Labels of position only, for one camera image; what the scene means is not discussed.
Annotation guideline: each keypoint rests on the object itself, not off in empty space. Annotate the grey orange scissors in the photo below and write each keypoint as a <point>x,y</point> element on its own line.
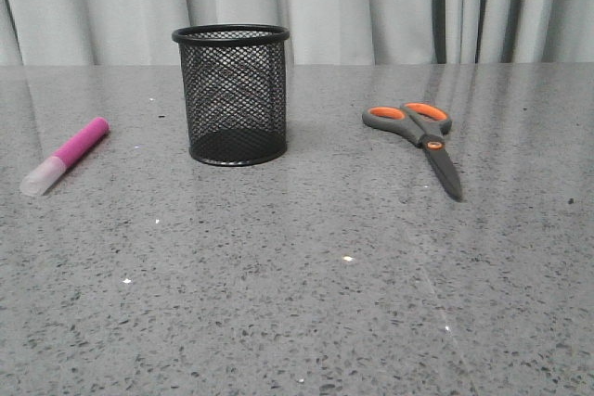
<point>425,127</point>

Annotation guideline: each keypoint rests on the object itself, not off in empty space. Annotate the grey pleated curtain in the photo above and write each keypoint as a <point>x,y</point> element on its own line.
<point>351,32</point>

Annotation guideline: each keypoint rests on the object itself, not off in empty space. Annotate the black mesh pen cup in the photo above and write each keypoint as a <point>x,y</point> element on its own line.
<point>234,79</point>

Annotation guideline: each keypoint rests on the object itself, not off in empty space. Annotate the pink marker with clear cap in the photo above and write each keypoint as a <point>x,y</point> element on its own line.
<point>48,172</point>

